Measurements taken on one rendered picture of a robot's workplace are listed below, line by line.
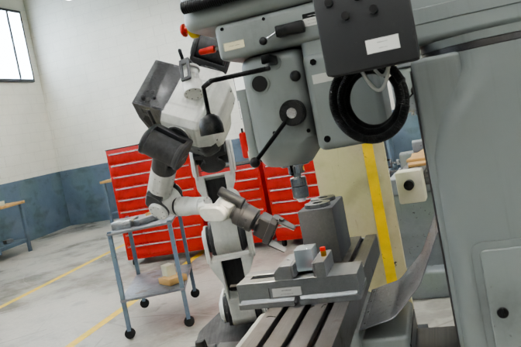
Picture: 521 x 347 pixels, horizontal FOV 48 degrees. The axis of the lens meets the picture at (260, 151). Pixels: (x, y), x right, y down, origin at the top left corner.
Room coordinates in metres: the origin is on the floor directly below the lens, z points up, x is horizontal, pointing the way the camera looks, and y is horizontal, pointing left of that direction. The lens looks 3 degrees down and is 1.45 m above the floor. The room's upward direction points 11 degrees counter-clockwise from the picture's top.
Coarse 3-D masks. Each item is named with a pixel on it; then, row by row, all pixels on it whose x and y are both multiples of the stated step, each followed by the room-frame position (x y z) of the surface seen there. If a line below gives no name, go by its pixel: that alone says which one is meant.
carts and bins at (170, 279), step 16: (112, 224) 4.47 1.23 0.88; (128, 224) 4.45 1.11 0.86; (144, 224) 4.49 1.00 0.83; (160, 224) 4.37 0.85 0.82; (112, 240) 4.37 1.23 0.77; (112, 256) 4.35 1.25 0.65; (176, 256) 4.37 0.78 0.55; (160, 272) 5.03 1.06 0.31; (176, 272) 4.70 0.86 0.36; (192, 272) 5.14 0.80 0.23; (128, 288) 4.68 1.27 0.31; (144, 288) 4.57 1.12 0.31; (160, 288) 4.48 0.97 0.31; (176, 288) 4.39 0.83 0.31; (192, 288) 5.13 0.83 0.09; (144, 304) 5.12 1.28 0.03; (128, 320) 4.36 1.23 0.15; (192, 320) 4.38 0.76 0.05; (128, 336) 4.36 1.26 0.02
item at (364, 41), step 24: (312, 0) 1.27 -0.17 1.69; (336, 0) 1.25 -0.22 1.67; (360, 0) 1.23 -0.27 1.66; (384, 0) 1.22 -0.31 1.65; (408, 0) 1.21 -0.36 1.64; (336, 24) 1.25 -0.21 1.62; (360, 24) 1.24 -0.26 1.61; (384, 24) 1.22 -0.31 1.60; (408, 24) 1.21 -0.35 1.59; (336, 48) 1.25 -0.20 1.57; (360, 48) 1.24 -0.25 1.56; (384, 48) 1.22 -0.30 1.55; (408, 48) 1.21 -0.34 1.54; (336, 72) 1.26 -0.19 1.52; (360, 72) 1.31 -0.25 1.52
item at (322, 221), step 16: (304, 208) 1.98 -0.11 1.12; (320, 208) 1.92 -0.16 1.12; (336, 208) 1.97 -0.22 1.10; (304, 224) 1.93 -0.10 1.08; (320, 224) 1.92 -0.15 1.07; (336, 224) 1.93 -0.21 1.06; (304, 240) 1.94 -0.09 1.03; (320, 240) 1.92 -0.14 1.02; (336, 240) 1.90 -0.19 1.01; (336, 256) 1.91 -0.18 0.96
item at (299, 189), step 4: (304, 180) 1.66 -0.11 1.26; (292, 184) 1.66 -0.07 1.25; (296, 184) 1.66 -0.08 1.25; (300, 184) 1.65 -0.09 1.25; (304, 184) 1.66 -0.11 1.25; (292, 188) 1.67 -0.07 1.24; (296, 188) 1.66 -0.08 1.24; (300, 188) 1.65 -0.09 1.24; (304, 188) 1.66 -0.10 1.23; (292, 192) 1.67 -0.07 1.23; (296, 192) 1.66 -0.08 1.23; (300, 192) 1.65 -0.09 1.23; (304, 192) 1.66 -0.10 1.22; (308, 192) 1.67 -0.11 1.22; (296, 196) 1.66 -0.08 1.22; (300, 196) 1.66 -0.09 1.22; (304, 196) 1.66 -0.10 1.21; (308, 196) 1.66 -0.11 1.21
